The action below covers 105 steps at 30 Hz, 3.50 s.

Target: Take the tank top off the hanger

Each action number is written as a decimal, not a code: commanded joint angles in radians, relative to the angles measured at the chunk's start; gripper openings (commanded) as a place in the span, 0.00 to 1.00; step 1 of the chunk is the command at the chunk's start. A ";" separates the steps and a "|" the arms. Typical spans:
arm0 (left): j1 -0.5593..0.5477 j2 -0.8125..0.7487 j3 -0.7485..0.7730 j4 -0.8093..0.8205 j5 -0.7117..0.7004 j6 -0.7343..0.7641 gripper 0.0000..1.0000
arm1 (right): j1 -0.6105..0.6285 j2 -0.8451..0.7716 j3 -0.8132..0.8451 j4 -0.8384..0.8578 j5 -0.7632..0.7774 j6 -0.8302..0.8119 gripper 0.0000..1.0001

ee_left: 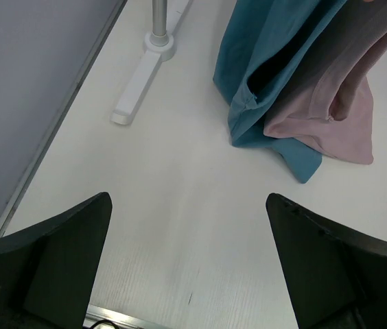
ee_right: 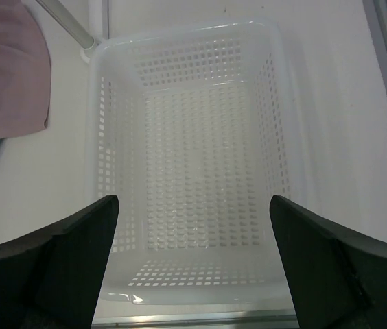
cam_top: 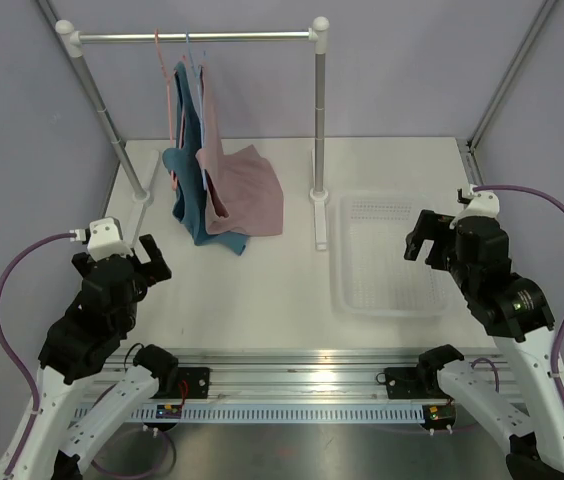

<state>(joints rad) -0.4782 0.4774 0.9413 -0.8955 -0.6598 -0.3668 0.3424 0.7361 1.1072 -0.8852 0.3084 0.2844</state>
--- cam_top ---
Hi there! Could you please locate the white plastic basket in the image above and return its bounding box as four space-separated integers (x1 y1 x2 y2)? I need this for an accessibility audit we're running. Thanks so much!
331 190 457 319

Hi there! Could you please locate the metal clothes rack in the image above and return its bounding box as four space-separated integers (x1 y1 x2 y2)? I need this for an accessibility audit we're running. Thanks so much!
54 16 329 251

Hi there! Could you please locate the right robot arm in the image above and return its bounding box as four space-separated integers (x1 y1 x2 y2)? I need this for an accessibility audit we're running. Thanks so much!
404 210 564 479

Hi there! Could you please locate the pink plastic hanger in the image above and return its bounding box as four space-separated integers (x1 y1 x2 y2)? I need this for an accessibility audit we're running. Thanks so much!
154 28 178 192

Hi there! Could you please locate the blue plastic hanger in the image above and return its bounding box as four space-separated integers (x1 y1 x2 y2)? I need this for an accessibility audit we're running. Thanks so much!
185 31 209 192

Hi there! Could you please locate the white slotted cable duct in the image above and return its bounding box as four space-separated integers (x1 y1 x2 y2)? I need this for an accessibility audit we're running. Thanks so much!
69 405 428 425

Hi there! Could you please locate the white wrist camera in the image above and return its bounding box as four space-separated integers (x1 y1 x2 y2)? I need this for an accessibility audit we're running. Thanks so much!
69 217 132 262
452 184 500 226

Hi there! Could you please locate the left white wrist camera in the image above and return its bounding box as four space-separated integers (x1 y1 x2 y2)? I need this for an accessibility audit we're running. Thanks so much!
69 217 132 262

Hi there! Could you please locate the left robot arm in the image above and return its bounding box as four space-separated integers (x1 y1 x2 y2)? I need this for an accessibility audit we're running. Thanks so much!
0 234 178 479

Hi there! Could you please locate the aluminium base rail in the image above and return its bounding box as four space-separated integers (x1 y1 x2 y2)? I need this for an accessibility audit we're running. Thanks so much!
61 349 528 406

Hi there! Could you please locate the blue tank top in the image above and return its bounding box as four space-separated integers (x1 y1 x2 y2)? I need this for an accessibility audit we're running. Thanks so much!
162 61 249 256

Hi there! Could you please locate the aluminium frame post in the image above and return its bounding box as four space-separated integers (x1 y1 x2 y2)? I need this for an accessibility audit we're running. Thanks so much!
466 0 563 151

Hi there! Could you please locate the pink tank top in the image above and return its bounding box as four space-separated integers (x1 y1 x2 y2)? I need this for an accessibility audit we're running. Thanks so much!
196 65 284 237

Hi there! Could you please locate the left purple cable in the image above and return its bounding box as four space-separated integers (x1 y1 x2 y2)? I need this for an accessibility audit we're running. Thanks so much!
0 230 81 476

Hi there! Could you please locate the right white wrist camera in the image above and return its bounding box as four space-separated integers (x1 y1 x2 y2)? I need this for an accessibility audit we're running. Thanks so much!
452 184 500 226

